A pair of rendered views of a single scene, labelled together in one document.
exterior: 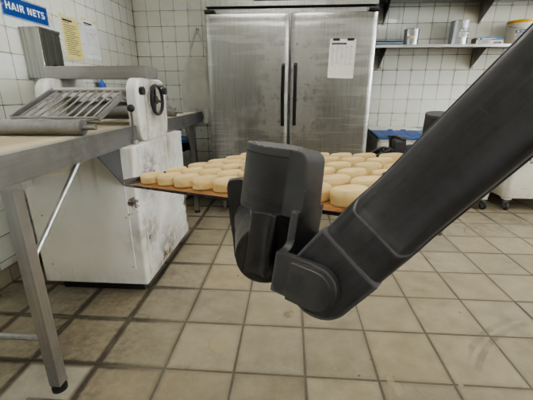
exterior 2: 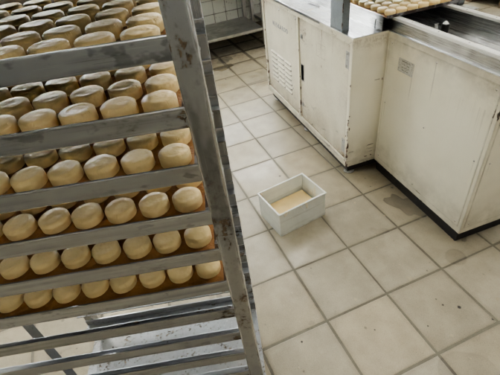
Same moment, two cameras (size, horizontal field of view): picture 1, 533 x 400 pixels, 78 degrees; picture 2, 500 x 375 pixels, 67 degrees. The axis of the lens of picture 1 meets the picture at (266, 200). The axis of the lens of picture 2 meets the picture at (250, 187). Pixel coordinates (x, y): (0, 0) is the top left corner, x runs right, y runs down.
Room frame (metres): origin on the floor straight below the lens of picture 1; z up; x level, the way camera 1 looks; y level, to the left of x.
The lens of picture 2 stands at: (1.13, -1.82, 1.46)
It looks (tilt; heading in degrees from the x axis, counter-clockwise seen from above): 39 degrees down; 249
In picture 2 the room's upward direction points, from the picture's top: 8 degrees counter-clockwise
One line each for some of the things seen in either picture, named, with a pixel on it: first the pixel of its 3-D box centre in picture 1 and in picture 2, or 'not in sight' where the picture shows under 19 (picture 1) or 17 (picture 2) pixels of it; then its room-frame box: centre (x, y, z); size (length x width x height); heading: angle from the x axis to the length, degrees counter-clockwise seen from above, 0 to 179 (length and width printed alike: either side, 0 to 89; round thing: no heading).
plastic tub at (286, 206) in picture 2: not in sight; (292, 204); (0.39, -3.17, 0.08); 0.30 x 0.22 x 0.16; 3
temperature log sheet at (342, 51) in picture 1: (341, 58); not in sight; (2.92, -0.62, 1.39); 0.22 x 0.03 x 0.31; 86
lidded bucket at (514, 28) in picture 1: (519, 33); not in sight; (3.56, -2.47, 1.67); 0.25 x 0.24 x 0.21; 86
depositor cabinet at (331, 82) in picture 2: not in sight; (347, 65); (-0.47, -3.85, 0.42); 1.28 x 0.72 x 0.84; 83
